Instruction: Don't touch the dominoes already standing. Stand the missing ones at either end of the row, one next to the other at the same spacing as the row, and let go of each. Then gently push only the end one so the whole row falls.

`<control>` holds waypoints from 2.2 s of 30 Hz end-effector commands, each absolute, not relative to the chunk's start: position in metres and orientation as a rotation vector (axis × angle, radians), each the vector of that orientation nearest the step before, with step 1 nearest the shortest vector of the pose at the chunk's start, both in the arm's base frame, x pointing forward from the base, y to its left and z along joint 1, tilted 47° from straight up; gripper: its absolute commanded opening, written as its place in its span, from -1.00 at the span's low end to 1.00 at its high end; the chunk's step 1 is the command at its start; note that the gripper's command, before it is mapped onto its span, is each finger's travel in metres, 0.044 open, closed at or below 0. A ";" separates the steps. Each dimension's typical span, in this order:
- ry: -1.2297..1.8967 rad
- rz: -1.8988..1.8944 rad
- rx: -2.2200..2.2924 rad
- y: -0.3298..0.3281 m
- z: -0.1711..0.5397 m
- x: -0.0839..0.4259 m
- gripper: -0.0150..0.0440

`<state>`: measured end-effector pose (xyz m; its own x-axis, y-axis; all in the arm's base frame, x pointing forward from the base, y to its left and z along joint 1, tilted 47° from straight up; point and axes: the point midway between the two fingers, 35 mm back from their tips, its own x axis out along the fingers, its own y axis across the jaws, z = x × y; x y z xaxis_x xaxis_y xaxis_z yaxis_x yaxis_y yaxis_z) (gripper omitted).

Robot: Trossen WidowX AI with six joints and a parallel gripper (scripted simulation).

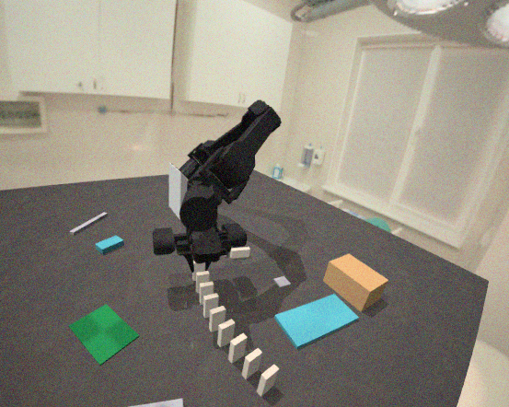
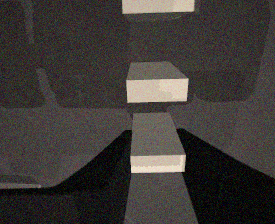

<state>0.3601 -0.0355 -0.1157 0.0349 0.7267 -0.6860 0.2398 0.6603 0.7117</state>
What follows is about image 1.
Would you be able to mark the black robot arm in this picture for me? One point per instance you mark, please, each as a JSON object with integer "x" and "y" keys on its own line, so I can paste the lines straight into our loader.
{"x": 229, "y": 159}

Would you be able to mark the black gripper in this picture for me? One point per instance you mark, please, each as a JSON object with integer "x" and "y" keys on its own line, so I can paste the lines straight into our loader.
{"x": 164, "y": 241}

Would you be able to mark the white thin bar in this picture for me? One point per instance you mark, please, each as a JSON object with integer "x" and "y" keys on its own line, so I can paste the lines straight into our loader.
{"x": 87, "y": 224}

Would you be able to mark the light blue flat slab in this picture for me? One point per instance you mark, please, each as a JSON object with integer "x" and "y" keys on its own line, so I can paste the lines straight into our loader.
{"x": 315, "y": 320}

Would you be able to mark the teal rectangular block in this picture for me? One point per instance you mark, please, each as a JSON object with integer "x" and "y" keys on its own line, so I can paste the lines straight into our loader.
{"x": 109, "y": 244}

